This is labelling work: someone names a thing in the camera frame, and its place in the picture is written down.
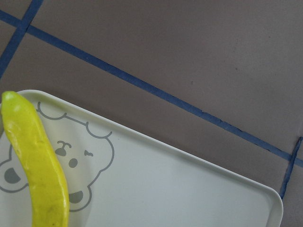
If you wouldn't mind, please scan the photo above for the white bear print tray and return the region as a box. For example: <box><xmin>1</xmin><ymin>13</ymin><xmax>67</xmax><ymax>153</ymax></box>
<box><xmin>0</xmin><ymin>89</ymin><xmax>284</xmax><ymax>227</ymax></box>

